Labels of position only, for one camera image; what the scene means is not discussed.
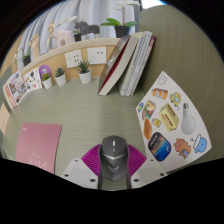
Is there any purple round sign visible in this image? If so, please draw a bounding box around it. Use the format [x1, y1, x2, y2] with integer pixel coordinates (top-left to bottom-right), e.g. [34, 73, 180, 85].
[38, 64, 52, 81]

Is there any white wall socket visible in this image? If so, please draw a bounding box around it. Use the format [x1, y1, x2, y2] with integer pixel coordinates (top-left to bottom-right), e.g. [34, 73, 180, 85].
[64, 49, 83, 69]
[86, 46, 108, 65]

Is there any dark cover book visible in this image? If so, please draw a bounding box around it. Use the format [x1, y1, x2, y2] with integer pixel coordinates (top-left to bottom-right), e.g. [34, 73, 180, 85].
[97, 34, 132, 97]

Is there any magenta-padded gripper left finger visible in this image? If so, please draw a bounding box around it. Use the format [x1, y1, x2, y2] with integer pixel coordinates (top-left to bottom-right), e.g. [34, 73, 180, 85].
[60, 143, 101, 189]

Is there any beige card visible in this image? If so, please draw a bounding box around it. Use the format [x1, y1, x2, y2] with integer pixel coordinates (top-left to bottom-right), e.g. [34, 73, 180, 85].
[0, 102, 11, 135]

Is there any white orchid behind horses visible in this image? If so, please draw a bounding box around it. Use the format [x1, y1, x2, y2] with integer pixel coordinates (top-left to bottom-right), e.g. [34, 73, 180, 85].
[58, 15, 84, 43]

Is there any wooden mannequin figure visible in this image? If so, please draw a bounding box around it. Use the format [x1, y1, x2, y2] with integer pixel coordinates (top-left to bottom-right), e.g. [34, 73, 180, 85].
[46, 20, 57, 48]

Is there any pink mouse pad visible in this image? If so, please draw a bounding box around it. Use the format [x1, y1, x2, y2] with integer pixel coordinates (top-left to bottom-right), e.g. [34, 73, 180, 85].
[15, 122, 63, 175]

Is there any dark grey horse figure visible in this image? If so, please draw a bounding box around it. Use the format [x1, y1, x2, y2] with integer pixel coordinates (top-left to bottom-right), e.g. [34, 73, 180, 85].
[73, 20, 101, 40]

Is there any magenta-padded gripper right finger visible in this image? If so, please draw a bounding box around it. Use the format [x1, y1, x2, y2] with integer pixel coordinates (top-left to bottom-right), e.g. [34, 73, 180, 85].
[127, 143, 168, 190]

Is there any photo-covered magazine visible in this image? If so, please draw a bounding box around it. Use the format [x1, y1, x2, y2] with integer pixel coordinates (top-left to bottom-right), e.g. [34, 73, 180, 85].
[5, 70, 29, 108]

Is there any large cartoon sticker sheet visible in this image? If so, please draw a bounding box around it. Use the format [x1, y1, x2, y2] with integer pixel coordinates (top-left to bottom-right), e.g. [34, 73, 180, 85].
[135, 70, 213, 173]

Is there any thick white book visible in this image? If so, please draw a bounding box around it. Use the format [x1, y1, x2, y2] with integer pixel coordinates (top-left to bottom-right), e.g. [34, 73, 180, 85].
[2, 83, 14, 109]

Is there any white orchid small black pot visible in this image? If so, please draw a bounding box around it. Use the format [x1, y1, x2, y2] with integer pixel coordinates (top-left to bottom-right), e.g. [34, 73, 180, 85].
[13, 46, 34, 67]

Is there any small spiky potted plant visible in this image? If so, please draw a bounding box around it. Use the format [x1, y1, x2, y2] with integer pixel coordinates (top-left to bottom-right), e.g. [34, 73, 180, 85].
[75, 59, 92, 85]

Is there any window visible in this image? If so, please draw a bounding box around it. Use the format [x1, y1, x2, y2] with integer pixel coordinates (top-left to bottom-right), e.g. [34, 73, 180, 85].
[141, 0, 168, 9]

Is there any small light-green potted plant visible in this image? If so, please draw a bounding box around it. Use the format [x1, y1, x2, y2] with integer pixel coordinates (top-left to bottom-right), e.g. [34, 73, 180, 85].
[40, 73, 53, 90]

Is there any large white orchid black pot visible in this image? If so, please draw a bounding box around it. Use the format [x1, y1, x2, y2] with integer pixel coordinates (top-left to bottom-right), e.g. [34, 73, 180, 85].
[99, 0, 141, 38]

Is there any grey computer mouse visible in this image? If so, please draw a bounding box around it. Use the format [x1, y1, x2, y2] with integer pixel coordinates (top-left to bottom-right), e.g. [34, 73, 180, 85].
[98, 134, 130, 182]

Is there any pink horse figure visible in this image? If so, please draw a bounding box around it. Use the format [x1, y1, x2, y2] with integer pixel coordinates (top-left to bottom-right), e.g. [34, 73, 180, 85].
[54, 29, 74, 47]

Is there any light wooden desk ledge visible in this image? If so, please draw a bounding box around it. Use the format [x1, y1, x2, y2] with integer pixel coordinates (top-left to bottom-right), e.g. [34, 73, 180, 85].
[13, 37, 121, 84]

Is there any small sticker sheet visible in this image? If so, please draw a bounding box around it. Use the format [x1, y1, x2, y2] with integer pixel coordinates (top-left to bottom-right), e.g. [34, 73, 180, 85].
[22, 67, 43, 93]

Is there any grey curtain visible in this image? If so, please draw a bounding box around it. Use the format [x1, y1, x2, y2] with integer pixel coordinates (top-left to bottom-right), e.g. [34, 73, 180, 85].
[18, 0, 141, 64]

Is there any white cover book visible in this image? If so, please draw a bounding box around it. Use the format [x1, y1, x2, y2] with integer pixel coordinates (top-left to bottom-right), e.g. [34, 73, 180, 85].
[118, 32, 146, 97]

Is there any small dark-green potted plant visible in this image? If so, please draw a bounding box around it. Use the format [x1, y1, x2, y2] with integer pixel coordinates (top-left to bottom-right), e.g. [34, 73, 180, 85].
[54, 67, 67, 87]

